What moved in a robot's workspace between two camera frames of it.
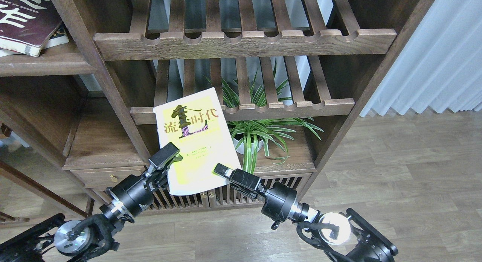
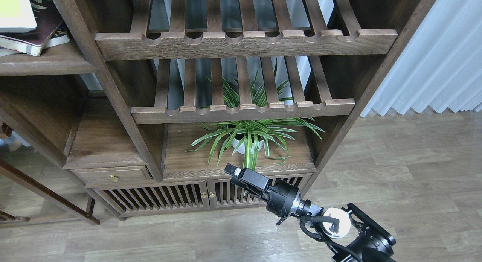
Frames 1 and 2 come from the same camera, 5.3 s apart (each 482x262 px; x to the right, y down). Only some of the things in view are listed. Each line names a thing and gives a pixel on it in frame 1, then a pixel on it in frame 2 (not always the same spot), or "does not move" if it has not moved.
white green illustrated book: [60, 37] -> [17, 23]
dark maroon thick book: [28, 19] does not move
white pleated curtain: [441, 67] does not move
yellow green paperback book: [195, 125] -> [17, 14]
